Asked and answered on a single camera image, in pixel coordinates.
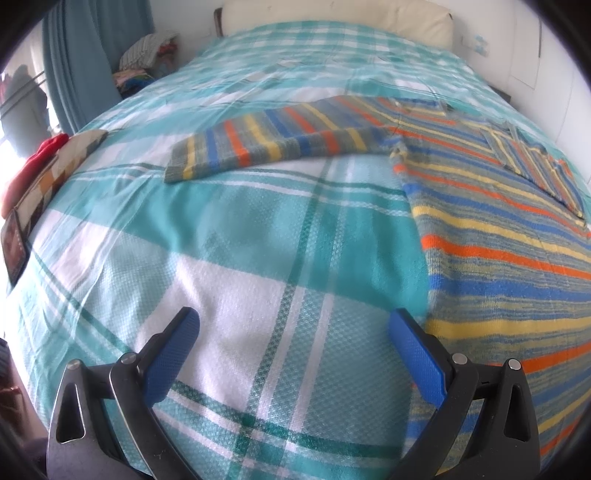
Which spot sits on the teal plaid bedspread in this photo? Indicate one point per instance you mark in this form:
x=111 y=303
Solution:
x=293 y=268

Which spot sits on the pile of clothes on stand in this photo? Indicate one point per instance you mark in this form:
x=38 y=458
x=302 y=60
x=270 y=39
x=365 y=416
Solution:
x=151 y=58

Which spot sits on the dark bedside table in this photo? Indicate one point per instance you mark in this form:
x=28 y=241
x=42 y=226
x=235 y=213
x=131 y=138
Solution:
x=505 y=96

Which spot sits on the white wardrobe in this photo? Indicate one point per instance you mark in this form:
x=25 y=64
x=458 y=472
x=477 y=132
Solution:
x=546 y=85

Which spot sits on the cream padded headboard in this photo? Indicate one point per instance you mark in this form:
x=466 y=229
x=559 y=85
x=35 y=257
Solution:
x=423 y=22

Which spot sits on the wall socket with blue sticker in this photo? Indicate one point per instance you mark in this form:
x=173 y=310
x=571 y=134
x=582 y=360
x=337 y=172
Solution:
x=476 y=43

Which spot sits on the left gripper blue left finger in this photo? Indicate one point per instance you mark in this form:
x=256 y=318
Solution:
x=81 y=442

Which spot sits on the red cloth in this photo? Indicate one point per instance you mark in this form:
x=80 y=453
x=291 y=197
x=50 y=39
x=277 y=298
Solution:
x=33 y=166

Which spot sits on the checkered cushion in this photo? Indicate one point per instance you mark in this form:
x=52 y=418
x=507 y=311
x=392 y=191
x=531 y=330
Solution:
x=65 y=162

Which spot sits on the striped knit sweater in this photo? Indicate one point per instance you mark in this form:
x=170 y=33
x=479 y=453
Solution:
x=500 y=221

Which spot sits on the blue curtain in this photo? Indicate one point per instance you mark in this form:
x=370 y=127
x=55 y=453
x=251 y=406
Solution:
x=82 y=44

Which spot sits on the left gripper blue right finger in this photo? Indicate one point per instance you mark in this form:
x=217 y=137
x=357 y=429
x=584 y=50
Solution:
x=504 y=443

